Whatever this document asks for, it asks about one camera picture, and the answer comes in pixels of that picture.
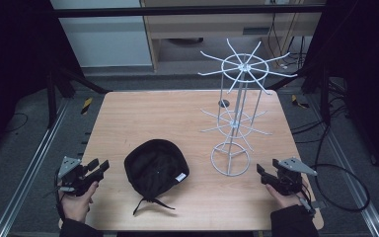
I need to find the white wire hanging rack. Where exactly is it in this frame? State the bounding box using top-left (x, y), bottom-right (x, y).
top-left (197, 38), bottom-right (299, 178)

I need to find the white cabinet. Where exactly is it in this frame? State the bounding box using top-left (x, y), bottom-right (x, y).
top-left (49, 0), bottom-right (155, 69)

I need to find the yellow black striped tape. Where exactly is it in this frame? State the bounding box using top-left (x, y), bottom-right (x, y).
top-left (290, 94), bottom-right (311, 110)
top-left (80, 97), bottom-right (94, 116)

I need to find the black frame leg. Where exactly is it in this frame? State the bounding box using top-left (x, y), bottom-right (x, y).
top-left (265, 63), bottom-right (333, 126)
top-left (44, 63), bottom-right (114, 130)

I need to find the thin black floor cable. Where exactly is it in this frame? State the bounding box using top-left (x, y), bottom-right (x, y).
top-left (1, 112), bottom-right (30, 135)

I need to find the person's right hand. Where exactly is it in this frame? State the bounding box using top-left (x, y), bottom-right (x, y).
top-left (264, 179), bottom-right (311, 210)

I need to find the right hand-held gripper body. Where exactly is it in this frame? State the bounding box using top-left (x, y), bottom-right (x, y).
top-left (271, 156), bottom-right (319, 197)

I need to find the person's left hand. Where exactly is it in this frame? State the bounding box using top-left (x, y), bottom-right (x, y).
top-left (58, 180), bottom-right (100, 224)

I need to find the black cap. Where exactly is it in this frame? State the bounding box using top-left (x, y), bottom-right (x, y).
top-left (123, 138), bottom-right (190, 216)

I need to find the light wooden desk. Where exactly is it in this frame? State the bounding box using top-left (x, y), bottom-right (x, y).
top-left (139, 0), bottom-right (325, 72)

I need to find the grey cable plug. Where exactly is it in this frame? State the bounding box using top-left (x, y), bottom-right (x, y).
top-left (296, 197), bottom-right (328, 218)

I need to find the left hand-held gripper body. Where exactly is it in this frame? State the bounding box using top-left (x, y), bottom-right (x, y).
top-left (55, 155), bottom-right (97, 198)

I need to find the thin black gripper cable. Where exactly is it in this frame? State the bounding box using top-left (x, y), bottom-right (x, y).
top-left (42, 171), bottom-right (67, 222)

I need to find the black looped cable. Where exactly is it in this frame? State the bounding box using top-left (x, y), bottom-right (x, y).
top-left (310, 163), bottom-right (372, 213)

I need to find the bundle of hanging cables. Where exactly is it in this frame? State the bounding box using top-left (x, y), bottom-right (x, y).
top-left (265, 13), bottom-right (312, 71)

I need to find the black horizontal frame bar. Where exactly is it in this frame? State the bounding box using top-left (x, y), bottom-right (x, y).
top-left (50, 4), bottom-right (326, 19)

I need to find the aluminium floor rail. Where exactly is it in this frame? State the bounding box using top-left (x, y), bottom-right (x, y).
top-left (307, 93), bottom-right (379, 237)
top-left (0, 98), bottom-right (71, 237)

